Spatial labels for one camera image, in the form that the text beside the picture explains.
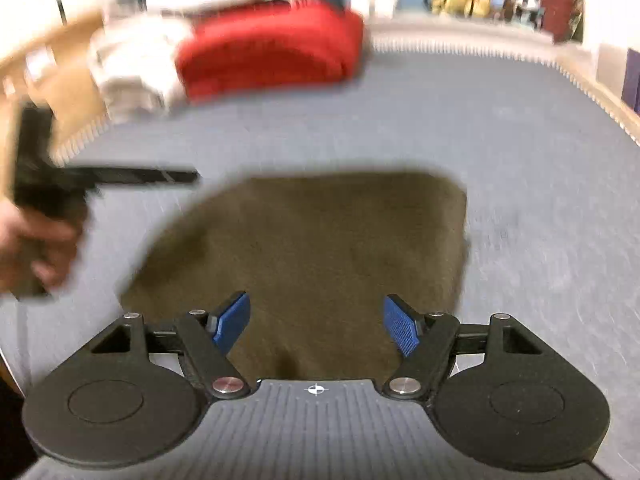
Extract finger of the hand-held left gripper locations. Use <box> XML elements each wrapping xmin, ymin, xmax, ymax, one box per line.
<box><xmin>95</xmin><ymin>166</ymin><xmax>201</xmax><ymax>187</ymax></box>

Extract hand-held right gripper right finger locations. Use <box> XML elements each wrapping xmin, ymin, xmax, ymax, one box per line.
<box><xmin>384</xmin><ymin>295</ymin><xmax>548</xmax><ymax>402</ymax></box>

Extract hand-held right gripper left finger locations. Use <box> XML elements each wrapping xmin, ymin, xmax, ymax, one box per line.
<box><xmin>90</xmin><ymin>291</ymin><xmax>252</xmax><ymax>401</ymax></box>

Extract olive corduroy pants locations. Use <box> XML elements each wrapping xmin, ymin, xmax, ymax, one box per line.
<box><xmin>120</xmin><ymin>172</ymin><xmax>471</xmax><ymax>381</ymax></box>

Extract person's left hand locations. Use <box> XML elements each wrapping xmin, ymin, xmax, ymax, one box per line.
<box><xmin>0</xmin><ymin>199</ymin><xmax>87</xmax><ymax>297</ymax></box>

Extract cream folded blanket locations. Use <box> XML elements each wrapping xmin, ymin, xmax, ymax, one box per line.
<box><xmin>90</xmin><ymin>15</ymin><xmax>193</xmax><ymax>122</ymax></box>

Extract red folded quilt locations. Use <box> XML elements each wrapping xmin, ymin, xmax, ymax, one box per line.
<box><xmin>175</xmin><ymin>0</ymin><xmax>366</xmax><ymax>103</ymax></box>

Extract grey mattress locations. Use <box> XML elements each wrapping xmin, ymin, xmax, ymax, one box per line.
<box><xmin>0</xmin><ymin>20</ymin><xmax>640</xmax><ymax>480</ymax></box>

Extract purple yoga mat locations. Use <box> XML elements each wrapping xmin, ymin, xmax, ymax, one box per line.
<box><xmin>622</xmin><ymin>47</ymin><xmax>640</xmax><ymax>113</ymax></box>

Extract dark red cushion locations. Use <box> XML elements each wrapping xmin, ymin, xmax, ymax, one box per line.
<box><xmin>540</xmin><ymin>0</ymin><xmax>583</xmax><ymax>45</ymax></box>

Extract wooden bed frame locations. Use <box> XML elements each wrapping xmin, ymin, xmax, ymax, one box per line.
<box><xmin>0</xmin><ymin>10</ymin><xmax>640</xmax><ymax>183</ymax></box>

